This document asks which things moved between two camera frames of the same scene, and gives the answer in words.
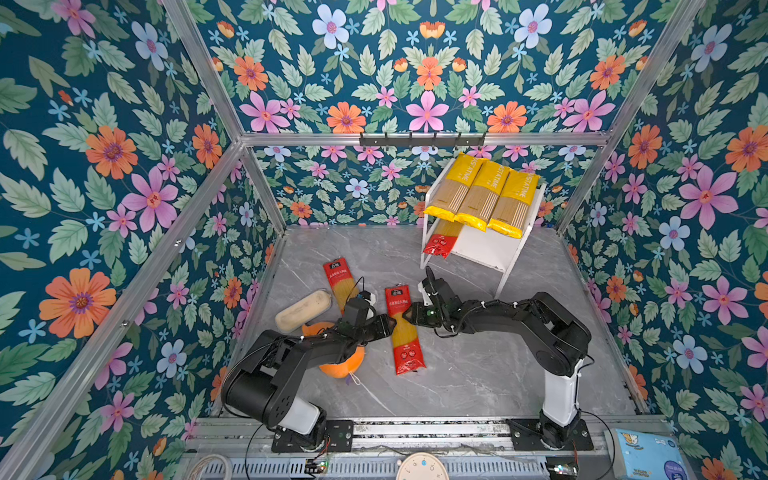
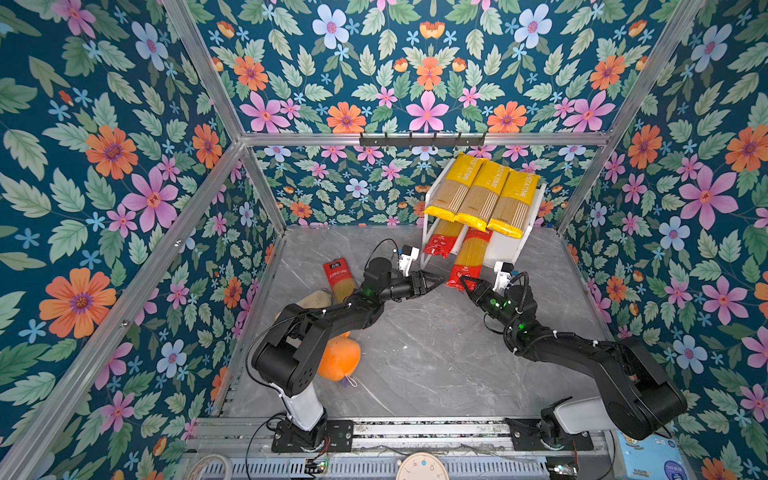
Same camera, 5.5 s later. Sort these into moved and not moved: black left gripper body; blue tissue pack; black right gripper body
Moved: black right gripper body; black left gripper body
Not moved: blue tissue pack
